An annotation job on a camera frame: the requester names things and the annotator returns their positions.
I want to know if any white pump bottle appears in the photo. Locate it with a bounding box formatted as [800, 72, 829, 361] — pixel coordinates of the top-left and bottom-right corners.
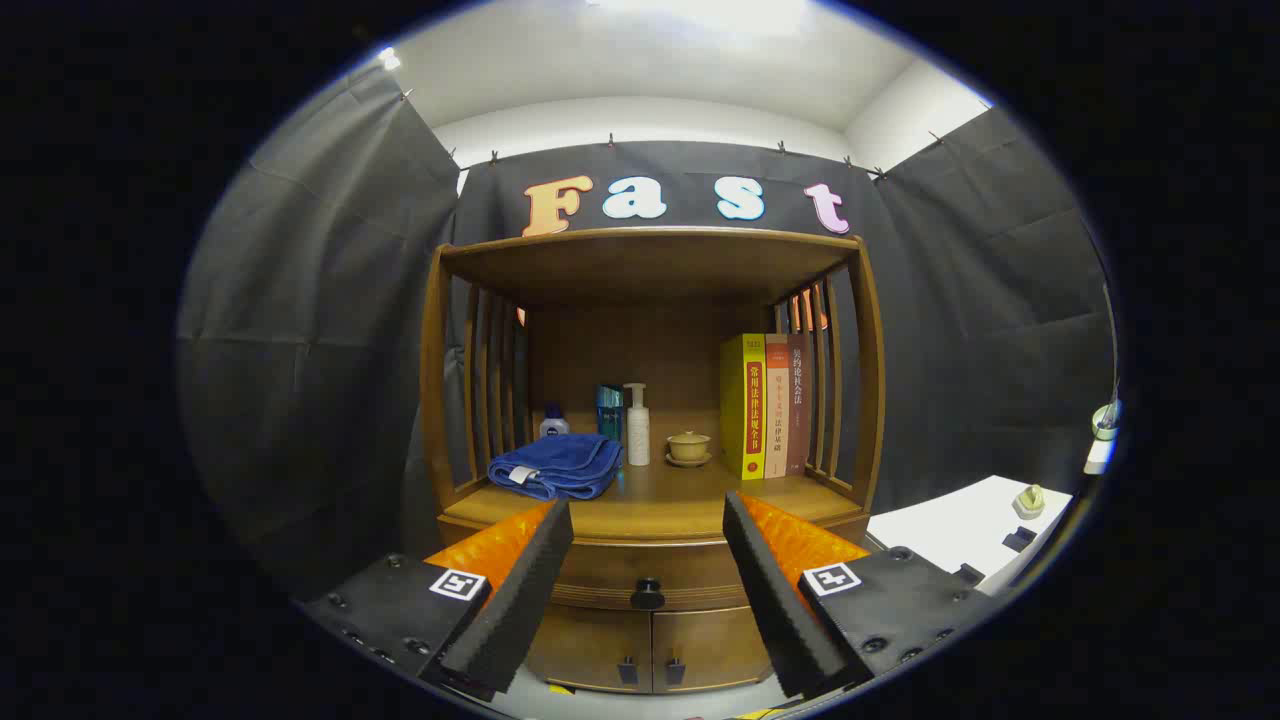
[623, 383, 652, 467]

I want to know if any wooden cabinet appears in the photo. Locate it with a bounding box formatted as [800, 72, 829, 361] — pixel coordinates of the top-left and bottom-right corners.
[418, 227, 889, 695]

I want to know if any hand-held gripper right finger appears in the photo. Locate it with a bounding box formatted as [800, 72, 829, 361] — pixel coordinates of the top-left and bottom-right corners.
[722, 490, 1001, 701]

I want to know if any brown book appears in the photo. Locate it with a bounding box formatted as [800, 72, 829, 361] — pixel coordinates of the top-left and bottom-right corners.
[786, 333, 813, 475]

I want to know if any orange and white book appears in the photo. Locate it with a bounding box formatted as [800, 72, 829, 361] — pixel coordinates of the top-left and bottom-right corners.
[764, 335, 791, 479]

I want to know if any white green device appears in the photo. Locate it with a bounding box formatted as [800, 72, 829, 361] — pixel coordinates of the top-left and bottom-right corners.
[1085, 400, 1123, 476]

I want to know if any wooden countertop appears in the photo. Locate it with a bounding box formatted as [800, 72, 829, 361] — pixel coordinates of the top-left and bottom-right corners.
[440, 455, 869, 546]

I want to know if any wooden cabinet door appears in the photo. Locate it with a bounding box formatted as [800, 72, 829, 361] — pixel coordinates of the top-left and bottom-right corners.
[527, 603, 653, 694]
[652, 605, 773, 691]

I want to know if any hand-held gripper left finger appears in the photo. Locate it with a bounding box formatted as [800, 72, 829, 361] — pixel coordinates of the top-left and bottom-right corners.
[300, 497, 576, 701]

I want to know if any thick yellow book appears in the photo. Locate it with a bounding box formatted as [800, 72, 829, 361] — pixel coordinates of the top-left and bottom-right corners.
[720, 333, 768, 481]

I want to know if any folded blue towel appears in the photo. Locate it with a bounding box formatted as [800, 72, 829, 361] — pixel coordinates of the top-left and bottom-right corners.
[488, 433, 625, 501]

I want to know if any white side unit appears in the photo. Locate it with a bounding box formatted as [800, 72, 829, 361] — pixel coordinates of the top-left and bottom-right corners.
[865, 475, 1076, 596]

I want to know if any wooden drawer with black knob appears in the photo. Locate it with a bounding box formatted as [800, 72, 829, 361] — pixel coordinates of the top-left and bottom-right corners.
[545, 540, 781, 611]

